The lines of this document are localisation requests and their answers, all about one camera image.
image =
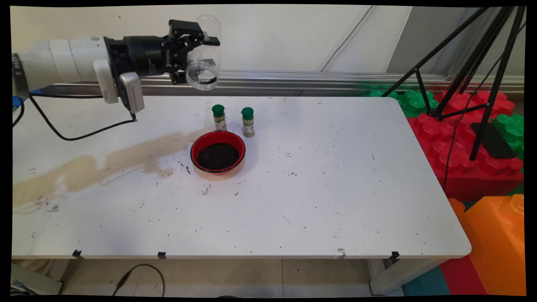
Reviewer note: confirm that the orange giant building block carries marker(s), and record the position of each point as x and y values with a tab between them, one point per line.
495	243

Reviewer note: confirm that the green-capped spice bottle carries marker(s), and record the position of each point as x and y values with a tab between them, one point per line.
248	126
219	121

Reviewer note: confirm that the clear plastic jar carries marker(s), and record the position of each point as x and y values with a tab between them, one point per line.
209	29

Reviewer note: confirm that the teal floor mat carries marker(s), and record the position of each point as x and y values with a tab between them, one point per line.
423	283

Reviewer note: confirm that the white table leg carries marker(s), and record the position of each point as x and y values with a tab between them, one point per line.
398	274

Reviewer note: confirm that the black seeds pile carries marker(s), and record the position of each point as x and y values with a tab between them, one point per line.
218	157

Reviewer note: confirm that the red giant building block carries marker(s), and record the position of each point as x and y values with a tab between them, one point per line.
461	167

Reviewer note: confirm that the green giant building block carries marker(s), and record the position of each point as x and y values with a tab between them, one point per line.
512	130
415	102

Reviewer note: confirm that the red bowl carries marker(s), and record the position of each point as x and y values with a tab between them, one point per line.
230	139

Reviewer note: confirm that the red floor mat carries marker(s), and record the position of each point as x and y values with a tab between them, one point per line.
461	277

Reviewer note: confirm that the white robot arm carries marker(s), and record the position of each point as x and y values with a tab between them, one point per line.
63	61

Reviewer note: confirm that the aluminium wall rail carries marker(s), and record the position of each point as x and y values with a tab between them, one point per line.
335	79

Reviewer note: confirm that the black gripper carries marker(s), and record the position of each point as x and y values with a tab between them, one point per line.
147	56

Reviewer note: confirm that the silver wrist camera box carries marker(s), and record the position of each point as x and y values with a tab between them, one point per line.
132	94

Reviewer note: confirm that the black tripod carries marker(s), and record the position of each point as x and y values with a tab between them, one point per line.
496	86

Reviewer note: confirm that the black flat phone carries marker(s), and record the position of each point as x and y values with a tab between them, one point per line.
501	147

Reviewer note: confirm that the grey table foot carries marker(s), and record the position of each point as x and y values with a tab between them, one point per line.
50	287

